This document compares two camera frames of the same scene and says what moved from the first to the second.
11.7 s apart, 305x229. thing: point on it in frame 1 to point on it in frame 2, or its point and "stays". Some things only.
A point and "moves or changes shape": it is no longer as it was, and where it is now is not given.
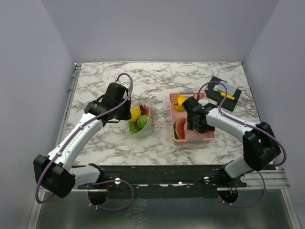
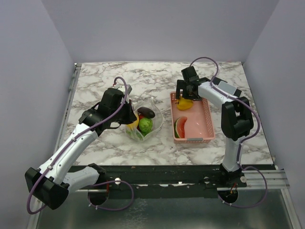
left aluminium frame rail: (77, 67) stays
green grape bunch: (134, 128) to (134, 134)
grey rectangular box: (230, 89) stays
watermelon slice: (178, 128) stays
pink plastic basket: (191, 137) stays
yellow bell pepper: (178, 101) stays
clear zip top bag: (143, 118) moves or changes shape
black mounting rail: (168, 181) stays
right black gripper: (191, 125) to (180, 85)
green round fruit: (142, 121) moves or changes shape
